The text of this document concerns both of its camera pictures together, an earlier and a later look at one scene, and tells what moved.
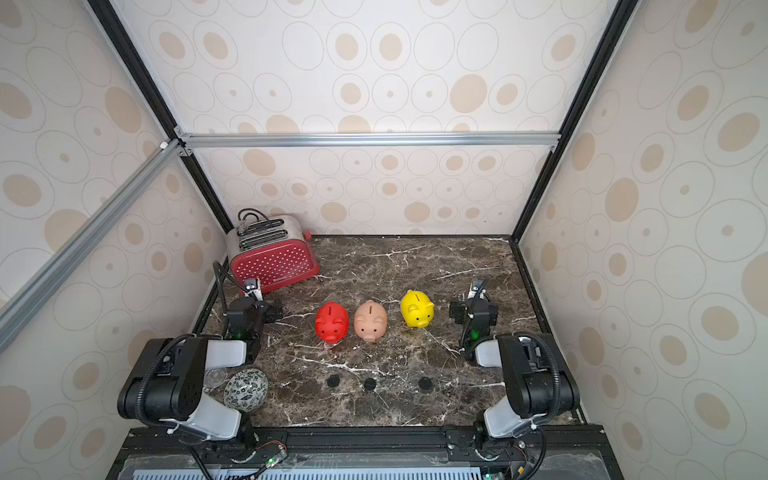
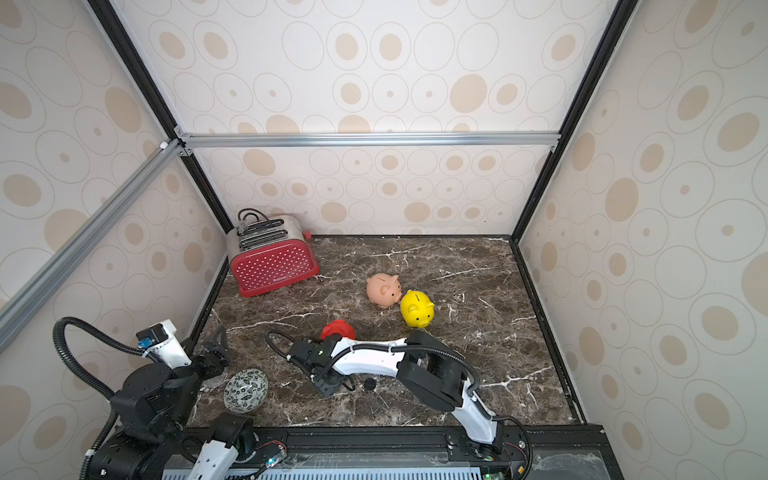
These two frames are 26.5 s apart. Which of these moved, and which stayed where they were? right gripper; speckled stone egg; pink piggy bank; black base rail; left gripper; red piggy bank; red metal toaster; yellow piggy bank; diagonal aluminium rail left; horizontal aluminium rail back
Moved: right gripper; left gripper; red piggy bank; pink piggy bank
Stayed: black base rail; speckled stone egg; horizontal aluminium rail back; diagonal aluminium rail left; yellow piggy bank; red metal toaster
